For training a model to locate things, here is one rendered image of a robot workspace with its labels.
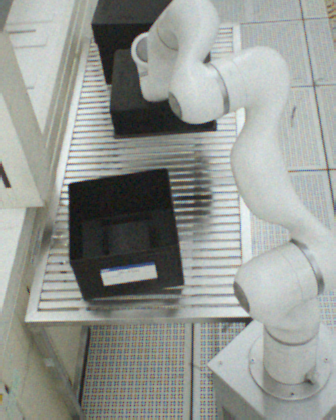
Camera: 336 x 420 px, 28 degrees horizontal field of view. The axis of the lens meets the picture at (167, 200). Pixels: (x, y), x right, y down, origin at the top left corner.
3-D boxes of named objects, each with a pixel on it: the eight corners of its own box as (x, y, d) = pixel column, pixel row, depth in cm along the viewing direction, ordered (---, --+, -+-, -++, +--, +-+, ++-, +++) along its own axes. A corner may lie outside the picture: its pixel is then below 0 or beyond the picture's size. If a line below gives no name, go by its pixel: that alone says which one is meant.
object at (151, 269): (81, 301, 176) (67, 262, 163) (80, 222, 195) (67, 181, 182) (185, 285, 176) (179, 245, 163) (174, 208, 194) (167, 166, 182)
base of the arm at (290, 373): (347, 362, 157) (355, 320, 143) (294, 418, 149) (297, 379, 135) (284, 314, 167) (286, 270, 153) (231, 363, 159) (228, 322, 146)
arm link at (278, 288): (331, 331, 142) (340, 264, 124) (255, 369, 138) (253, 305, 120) (299, 289, 149) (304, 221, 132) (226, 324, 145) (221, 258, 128)
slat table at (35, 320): (258, 439, 223) (256, 316, 167) (82, 439, 230) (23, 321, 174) (243, 163, 310) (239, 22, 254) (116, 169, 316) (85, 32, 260)
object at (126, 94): (217, 131, 186) (215, 94, 176) (113, 139, 188) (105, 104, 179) (213, 67, 206) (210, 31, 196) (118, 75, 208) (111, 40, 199)
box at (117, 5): (183, 85, 232) (176, 22, 214) (103, 85, 237) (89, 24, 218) (191, 36, 251) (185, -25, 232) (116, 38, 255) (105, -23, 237)
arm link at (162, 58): (207, 81, 139) (172, 101, 168) (196, 3, 138) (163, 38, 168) (166, 86, 137) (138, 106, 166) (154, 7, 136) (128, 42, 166)
